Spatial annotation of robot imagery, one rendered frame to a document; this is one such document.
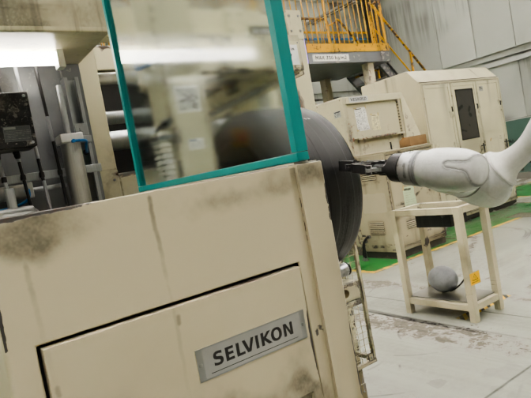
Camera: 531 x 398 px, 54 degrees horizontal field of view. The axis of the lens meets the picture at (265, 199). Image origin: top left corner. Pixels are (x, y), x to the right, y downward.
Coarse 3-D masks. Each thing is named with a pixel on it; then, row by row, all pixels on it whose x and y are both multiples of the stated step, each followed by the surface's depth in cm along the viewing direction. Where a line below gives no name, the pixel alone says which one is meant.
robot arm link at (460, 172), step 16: (416, 160) 125; (432, 160) 120; (448, 160) 117; (464, 160) 115; (480, 160) 115; (416, 176) 125; (432, 176) 120; (448, 176) 117; (464, 176) 115; (480, 176) 115; (448, 192) 122; (464, 192) 121
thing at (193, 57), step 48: (144, 0) 93; (192, 0) 79; (240, 0) 69; (144, 48) 96; (192, 48) 82; (240, 48) 71; (288, 48) 65; (144, 96) 100; (192, 96) 85; (240, 96) 73; (288, 96) 64; (144, 144) 104; (192, 144) 88; (240, 144) 76; (288, 144) 66
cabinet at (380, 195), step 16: (368, 176) 604; (384, 176) 586; (368, 192) 610; (384, 192) 590; (400, 192) 594; (416, 192) 611; (432, 192) 627; (368, 208) 615; (384, 208) 595; (368, 224) 619; (384, 224) 599; (368, 240) 624; (384, 240) 603; (416, 240) 606; (432, 240) 623; (368, 256) 631; (384, 256) 610
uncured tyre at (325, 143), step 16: (304, 112) 164; (304, 128) 155; (320, 128) 157; (336, 128) 162; (320, 144) 153; (336, 144) 156; (304, 160) 147; (320, 160) 150; (336, 160) 153; (336, 176) 151; (352, 176) 155; (336, 192) 151; (352, 192) 154; (336, 208) 151; (352, 208) 155; (336, 224) 152; (352, 224) 157; (336, 240) 156; (352, 240) 161
